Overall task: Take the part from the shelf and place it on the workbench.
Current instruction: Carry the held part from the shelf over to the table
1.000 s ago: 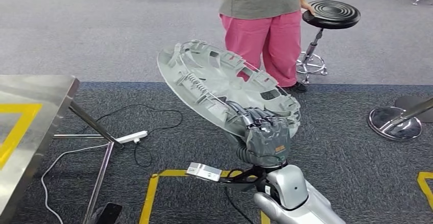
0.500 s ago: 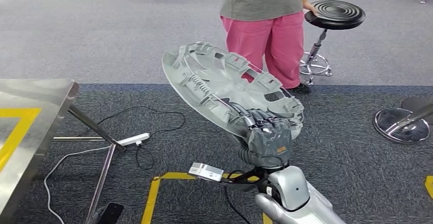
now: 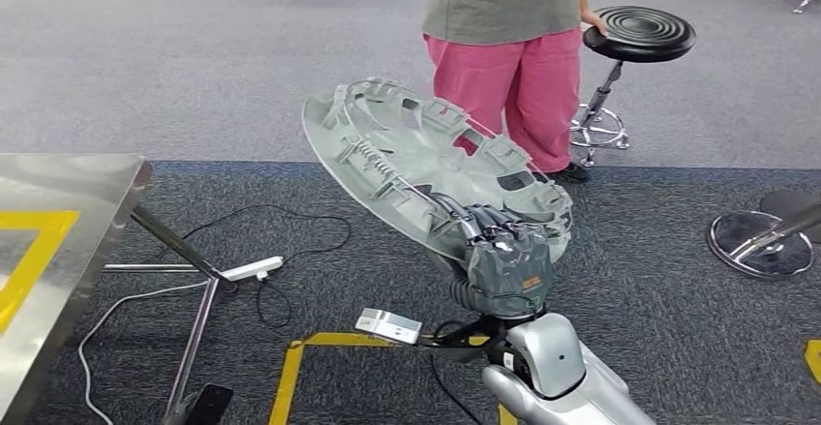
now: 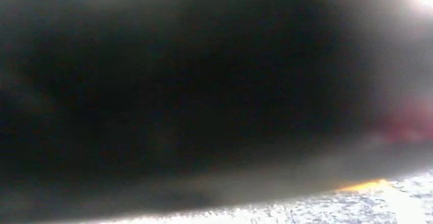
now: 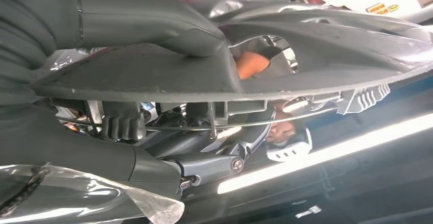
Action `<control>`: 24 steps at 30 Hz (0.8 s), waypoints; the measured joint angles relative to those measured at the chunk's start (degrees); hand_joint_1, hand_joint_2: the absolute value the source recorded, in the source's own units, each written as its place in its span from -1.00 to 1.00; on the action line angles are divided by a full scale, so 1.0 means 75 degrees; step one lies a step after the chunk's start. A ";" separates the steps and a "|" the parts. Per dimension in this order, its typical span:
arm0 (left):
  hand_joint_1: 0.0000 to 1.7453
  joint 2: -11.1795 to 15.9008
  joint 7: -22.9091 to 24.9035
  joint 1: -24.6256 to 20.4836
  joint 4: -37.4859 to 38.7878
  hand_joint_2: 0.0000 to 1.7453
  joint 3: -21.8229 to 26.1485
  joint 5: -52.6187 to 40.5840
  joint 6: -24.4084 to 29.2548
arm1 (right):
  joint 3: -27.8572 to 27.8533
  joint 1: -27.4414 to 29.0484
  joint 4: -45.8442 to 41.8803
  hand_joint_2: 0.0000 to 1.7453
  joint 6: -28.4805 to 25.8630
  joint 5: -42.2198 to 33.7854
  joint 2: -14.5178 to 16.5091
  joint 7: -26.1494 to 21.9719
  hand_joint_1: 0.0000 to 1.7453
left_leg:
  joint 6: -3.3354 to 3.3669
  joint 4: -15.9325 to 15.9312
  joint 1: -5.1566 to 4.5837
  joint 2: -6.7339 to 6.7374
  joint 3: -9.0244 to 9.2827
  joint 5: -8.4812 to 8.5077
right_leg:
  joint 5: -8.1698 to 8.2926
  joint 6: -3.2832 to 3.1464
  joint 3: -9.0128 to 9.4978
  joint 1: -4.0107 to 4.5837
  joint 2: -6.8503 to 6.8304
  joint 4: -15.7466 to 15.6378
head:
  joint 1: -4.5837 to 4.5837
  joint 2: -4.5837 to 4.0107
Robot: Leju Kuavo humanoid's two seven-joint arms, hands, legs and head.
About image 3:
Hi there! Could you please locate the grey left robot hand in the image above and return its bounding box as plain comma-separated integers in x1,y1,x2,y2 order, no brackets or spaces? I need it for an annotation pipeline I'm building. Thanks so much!
182,383,235,425

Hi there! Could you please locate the person's hand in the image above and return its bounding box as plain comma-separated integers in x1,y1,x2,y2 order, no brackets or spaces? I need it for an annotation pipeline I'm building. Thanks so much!
580,10,609,37

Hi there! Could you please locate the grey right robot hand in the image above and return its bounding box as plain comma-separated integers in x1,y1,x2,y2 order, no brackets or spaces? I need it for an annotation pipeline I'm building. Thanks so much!
431,193,554,322

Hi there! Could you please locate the black round stool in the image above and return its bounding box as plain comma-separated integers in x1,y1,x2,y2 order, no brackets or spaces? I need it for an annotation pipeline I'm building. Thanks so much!
569,5,697,168

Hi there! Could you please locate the grey plastic wheel cover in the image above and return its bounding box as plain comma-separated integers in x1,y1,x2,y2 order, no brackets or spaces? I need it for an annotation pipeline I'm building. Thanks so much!
301,77,575,266

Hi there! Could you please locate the stainless steel workbench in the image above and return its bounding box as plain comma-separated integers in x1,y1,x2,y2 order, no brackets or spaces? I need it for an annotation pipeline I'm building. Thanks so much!
0,153,238,425

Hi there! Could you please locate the yellow floor tape outline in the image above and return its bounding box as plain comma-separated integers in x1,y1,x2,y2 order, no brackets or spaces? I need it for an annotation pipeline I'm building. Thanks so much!
267,332,520,425

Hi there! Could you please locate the white power strip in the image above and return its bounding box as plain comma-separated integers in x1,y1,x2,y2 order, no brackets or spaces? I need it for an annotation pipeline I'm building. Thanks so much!
221,256,285,283

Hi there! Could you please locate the large yellow bench tape outline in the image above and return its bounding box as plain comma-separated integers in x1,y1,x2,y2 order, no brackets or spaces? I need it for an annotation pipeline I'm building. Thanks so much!
0,210,81,337

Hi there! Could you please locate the black camera bracket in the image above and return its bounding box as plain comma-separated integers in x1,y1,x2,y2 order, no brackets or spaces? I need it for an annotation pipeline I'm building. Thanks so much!
416,316,514,366

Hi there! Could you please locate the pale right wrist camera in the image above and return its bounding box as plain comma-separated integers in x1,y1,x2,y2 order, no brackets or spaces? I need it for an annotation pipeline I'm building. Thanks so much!
354,307,423,347

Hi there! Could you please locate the white looped floor cable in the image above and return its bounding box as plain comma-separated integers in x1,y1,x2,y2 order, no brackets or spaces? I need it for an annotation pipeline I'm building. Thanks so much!
77,281,210,425

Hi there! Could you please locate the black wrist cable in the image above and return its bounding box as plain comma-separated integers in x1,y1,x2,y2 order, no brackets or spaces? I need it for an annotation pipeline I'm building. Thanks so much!
428,354,482,425

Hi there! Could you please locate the black floor cable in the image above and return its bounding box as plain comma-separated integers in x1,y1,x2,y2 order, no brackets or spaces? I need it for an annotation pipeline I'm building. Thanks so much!
153,203,352,330

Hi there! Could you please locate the chrome stanchion post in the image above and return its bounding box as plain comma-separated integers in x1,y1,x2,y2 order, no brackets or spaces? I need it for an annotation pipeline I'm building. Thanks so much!
706,200,821,281

